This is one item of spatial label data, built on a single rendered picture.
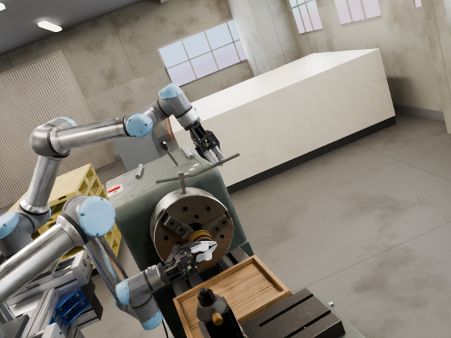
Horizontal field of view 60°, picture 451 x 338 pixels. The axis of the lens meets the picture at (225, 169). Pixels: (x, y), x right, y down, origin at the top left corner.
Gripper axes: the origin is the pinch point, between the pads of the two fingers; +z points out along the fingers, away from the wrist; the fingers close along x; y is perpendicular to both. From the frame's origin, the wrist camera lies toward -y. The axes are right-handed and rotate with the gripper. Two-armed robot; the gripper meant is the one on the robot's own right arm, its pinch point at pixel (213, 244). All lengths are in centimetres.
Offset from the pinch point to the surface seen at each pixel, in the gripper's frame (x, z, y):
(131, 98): 13, 39, -836
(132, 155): -82, -15, -665
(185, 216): 8.1, -3.8, -15.0
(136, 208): 14.1, -19.6, -31.0
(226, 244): -10.5, 6.3, -15.1
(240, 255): -21.9, 10.9, -22.4
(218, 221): 1.7, 6.4, -11.1
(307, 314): -11.3, 12.0, 40.0
